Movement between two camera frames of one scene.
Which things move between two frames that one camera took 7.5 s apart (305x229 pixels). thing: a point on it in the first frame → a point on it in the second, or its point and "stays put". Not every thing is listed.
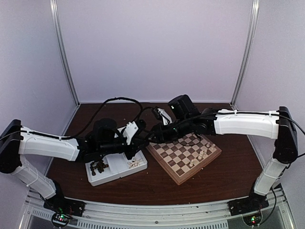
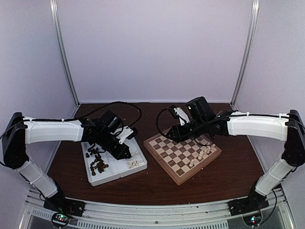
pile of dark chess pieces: x=99 y=164 stays put
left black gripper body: x=134 y=147 → x=116 y=153
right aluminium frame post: x=248 y=52 stays put
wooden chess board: x=183 y=158 stays put
